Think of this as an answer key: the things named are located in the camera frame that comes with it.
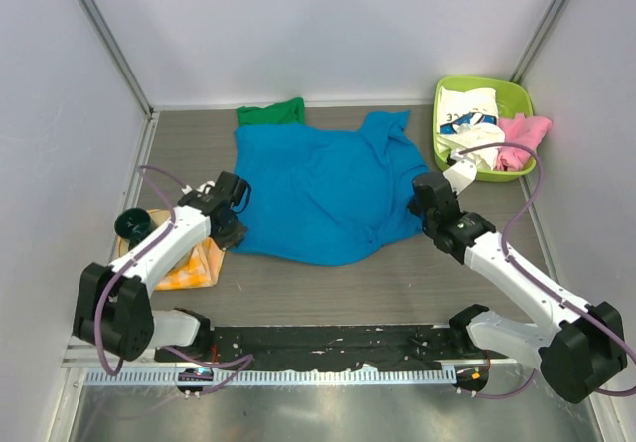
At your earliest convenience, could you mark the blue t shirt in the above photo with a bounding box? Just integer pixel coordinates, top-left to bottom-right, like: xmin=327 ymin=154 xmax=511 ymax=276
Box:
xmin=235 ymin=111 xmax=428 ymax=266

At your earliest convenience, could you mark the lime green plastic basin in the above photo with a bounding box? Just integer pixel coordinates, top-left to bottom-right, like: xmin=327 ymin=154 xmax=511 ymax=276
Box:
xmin=433 ymin=76 xmax=552 ymax=182

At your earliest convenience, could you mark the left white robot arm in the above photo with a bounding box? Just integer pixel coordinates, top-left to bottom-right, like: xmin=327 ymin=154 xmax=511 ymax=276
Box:
xmin=73 ymin=172 xmax=251 ymax=366

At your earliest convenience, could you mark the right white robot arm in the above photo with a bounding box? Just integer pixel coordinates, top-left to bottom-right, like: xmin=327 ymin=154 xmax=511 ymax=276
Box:
xmin=408 ymin=173 xmax=628 ymax=403

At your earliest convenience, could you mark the beige round plate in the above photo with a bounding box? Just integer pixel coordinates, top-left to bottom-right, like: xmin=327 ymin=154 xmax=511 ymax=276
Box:
xmin=116 ymin=209 xmax=170 ymax=257

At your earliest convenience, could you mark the yellow checkered cloth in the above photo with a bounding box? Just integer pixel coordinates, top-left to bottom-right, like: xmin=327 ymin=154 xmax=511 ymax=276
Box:
xmin=156 ymin=238 xmax=225 ymax=291

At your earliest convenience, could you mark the dark teal cup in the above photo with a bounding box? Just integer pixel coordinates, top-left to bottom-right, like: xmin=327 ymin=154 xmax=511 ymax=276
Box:
xmin=114 ymin=208 xmax=152 ymax=239

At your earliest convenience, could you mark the white printed t shirt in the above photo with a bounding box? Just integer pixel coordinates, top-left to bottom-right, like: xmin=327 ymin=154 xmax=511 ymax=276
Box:
xmin=435 ymin=86 xmax=505 ymax=171

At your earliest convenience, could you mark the pink t shirt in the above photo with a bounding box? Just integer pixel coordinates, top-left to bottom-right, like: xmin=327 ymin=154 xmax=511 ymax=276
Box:
xmin=496 ymin=113 xmax=553 ymax=172

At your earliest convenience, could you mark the green folded t shirt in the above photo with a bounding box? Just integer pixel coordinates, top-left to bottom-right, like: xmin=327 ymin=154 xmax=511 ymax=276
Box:
xmin=236 ymin=97 xmax=305 ymax=126

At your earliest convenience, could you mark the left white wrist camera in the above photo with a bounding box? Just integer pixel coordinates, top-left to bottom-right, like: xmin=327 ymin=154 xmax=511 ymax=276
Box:
xmin=181 ymin=180 xmax=215 ymax=195

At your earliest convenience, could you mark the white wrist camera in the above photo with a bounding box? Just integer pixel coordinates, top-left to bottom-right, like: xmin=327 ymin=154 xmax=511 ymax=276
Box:
xmin=442 ymin=150 xmax=478 ymax=196
xmin=181 ymin=180 xmax=215 ymax=195

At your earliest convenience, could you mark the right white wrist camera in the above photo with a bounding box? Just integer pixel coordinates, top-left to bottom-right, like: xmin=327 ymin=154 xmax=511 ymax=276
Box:
xmin=442 ymin=150 xmax=478 ymax=196

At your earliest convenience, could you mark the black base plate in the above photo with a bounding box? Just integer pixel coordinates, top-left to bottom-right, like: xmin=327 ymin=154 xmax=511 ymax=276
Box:
xmin=154 ymin=323 xmax=498 ymax=371

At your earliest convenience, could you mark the slotted white cable duct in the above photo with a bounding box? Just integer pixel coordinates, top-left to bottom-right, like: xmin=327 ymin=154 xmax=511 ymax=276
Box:
xmin=83 ymin=365 xmax=456 ymax=387

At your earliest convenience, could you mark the aluminium frame rail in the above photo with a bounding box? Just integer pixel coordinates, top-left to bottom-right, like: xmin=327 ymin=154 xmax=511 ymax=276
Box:
xmin=62 ymin=342 xmax=160 ymax=367

